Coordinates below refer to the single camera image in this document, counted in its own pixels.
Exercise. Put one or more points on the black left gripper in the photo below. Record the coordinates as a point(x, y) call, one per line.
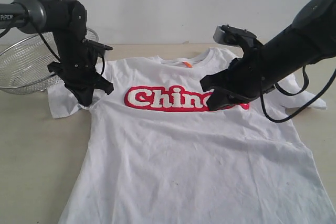
point(77, 68)

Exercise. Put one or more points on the white t-shirt red Chinese logo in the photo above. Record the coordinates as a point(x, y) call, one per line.
point(156, 154)

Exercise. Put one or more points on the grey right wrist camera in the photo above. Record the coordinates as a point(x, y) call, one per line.
point(232, 36)

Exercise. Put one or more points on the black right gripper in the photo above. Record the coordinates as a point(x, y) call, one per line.
point(245, 78)

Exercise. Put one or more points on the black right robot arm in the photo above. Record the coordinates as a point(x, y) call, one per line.
point(307, 40)

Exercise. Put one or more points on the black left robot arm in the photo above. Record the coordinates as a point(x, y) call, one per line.
point(50, 19)

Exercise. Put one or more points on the orange paper tag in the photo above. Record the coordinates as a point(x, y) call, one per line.
point(187, 64)

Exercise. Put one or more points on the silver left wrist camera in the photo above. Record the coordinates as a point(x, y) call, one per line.
point(96, 45)

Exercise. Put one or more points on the metal wire mesh basket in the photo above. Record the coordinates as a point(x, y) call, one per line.
point(24, 67)

